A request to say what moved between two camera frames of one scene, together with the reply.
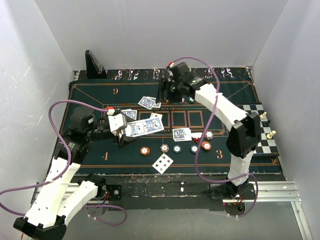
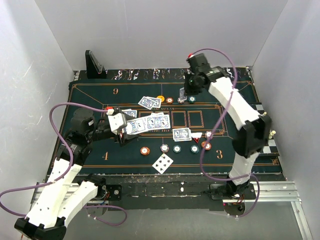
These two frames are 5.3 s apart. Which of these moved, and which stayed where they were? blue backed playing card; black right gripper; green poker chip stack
Moved: black right gripper
Stayed: blue backed playing card; green poker chip stack
